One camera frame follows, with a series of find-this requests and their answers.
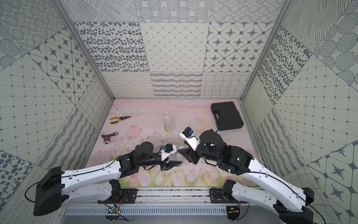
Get black plastic tool case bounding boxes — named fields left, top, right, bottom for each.
left=211, top=102, right=244, bottom=131

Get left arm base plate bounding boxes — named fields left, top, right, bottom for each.
left=97, top=189, right=139, bottom=204

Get tall clear plastic bottle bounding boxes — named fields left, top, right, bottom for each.
left=164, top=112, right=173, bottom=133

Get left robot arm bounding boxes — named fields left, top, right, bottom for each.
left=33, top=141, right=182, bottom=216

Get right controller board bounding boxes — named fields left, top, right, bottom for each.
left=226, top=206, right=241, bottom=221

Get white slotted cable duct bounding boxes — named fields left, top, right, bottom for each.
left=65, top=205, right=227, bottom=216

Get floral pink table mat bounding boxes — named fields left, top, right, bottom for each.
left=86, top=99, right=254, bottom=187

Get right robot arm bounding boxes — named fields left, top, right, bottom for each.
left=178, top=127, right=315, bottom=224

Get short clear plastic bottle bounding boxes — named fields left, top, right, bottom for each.
left=174, top=154, right=186, bottom=167

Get aluminium mounting rail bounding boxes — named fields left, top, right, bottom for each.
left=62, top=183, right=278, bottom=208

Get yellow handled pliers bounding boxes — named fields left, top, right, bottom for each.
left=110, top=116, right=131, bottom=124

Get controller board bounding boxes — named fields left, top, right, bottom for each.
left=226, top=206, right=241, bottom=221
left=105, top=207, right=120, bottom=221

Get left controller board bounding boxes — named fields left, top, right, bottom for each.
left=105, top=207, right=120, bottom=221

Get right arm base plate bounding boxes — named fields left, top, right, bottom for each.
left=209, top=188, right=239, bottom=204

